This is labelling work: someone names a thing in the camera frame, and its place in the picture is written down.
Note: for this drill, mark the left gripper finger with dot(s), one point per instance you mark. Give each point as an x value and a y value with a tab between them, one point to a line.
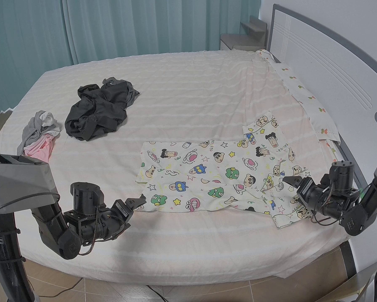
139	206
135	201

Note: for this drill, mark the blue-green curtain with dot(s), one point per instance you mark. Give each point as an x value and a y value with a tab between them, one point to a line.
21	36
160	14

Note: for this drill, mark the grey and white garment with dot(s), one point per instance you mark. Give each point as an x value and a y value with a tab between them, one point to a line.
31	131

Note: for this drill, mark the pink garment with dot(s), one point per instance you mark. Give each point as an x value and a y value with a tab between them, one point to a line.
39	148

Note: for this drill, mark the black garment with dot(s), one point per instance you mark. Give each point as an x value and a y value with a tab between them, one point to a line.
94	115

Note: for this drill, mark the bed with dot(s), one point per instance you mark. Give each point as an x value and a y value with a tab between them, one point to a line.
191	83

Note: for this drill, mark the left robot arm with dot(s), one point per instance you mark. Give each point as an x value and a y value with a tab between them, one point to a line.
6	247

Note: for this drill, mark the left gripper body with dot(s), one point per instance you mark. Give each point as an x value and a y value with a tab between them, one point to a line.
113	219

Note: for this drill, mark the white printed pillow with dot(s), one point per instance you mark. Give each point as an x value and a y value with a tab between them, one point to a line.
314	105

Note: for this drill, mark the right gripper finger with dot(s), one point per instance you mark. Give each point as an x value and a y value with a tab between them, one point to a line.
294	181

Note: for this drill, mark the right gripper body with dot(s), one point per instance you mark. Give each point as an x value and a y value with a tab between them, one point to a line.
312	193

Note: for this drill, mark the white printed pyjama top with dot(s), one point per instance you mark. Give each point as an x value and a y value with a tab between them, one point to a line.
207	175

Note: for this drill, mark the dark grey garment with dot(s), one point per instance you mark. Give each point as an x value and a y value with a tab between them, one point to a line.
130	91

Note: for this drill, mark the grey bedside table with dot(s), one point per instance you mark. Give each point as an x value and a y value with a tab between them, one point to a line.
243	39

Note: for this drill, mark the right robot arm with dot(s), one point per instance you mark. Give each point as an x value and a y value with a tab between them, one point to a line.
364	206

